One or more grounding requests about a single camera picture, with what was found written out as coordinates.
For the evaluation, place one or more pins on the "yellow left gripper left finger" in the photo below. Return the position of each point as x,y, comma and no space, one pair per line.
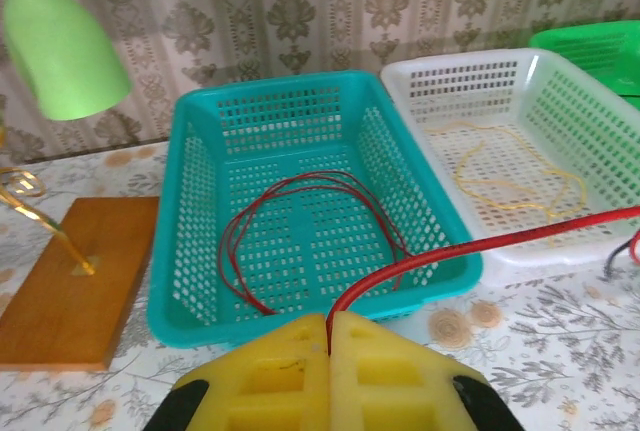
300,401

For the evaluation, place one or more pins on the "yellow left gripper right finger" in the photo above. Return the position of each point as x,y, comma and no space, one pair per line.
440,381

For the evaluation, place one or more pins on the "white plastic basket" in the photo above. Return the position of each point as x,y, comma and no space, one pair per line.
525,253

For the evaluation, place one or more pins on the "teal plastic basket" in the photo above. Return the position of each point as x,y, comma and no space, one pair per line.
160,251

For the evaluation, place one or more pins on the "green plastic basket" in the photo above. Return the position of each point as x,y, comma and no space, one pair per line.
590,46

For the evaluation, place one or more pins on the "green plastic goblet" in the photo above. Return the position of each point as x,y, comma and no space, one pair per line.
60,51

